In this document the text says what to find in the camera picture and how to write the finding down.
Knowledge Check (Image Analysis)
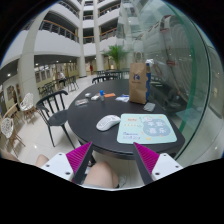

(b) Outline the white lattice chair near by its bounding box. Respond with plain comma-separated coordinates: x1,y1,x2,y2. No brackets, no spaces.
1,118,24,146

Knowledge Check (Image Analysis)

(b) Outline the white computer mouse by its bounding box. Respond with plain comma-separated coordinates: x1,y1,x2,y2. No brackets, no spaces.
96,115,121,131

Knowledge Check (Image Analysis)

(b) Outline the black chair behind table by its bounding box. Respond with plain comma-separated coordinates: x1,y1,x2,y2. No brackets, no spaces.
92,75,118,84

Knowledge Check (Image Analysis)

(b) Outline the small blue-capped bottle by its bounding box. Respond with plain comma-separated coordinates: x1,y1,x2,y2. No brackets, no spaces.
100,90,105,101

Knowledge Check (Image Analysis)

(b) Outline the white blue tissue pack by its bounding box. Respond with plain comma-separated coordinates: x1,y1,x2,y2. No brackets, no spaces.
115,95,129,102

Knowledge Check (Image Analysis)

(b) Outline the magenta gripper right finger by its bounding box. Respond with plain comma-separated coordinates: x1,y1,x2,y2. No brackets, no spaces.
133,142,159,185

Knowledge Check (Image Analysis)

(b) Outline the brown paper bag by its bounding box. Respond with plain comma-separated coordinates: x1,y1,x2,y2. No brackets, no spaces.
129,52,151,104

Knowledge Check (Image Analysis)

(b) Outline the potted palm plant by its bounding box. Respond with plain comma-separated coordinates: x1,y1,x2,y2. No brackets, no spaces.
102,45,128,69

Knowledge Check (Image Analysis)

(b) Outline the grey folded cloth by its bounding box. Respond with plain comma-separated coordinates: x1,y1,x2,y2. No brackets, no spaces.
143,102,155,112

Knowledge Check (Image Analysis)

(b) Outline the clear plastic packet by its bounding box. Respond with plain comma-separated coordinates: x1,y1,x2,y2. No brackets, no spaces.
75,99,89,106

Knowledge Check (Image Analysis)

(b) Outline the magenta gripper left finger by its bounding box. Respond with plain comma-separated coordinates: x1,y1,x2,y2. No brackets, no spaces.
66,142,93,184

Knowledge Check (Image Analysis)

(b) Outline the orange card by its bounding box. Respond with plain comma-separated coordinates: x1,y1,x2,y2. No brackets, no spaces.
104,93,116,98

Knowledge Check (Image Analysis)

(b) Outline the black wooden chair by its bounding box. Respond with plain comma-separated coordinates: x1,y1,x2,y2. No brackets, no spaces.
36,90,74,147

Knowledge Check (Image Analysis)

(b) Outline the person's bare knee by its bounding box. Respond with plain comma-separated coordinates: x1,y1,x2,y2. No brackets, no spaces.
84,161,119,189

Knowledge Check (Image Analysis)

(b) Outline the small white box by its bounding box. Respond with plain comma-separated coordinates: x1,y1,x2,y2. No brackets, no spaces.
91,95,100,101

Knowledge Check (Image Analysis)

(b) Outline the white lattice chair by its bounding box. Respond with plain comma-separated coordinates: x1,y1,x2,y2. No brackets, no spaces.
20,93,35,119
1,118,24,146

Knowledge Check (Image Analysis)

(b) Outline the light green mouse pad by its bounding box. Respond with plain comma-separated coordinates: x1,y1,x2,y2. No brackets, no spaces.
117,114,177,144

